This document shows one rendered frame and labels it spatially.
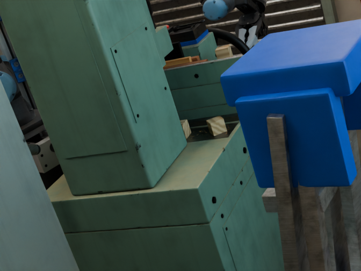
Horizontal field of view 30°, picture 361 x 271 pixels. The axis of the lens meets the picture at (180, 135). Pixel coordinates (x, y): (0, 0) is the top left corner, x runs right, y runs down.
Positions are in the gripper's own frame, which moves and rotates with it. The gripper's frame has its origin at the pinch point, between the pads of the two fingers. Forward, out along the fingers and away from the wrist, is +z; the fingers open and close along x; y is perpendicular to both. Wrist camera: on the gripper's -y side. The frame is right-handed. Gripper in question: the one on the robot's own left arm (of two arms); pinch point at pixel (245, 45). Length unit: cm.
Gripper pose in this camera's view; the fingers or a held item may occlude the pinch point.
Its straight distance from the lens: 212.8
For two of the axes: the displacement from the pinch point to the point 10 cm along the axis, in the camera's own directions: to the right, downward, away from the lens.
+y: 4.3, 5.6, 7.1
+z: -1.6, 8.2, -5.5
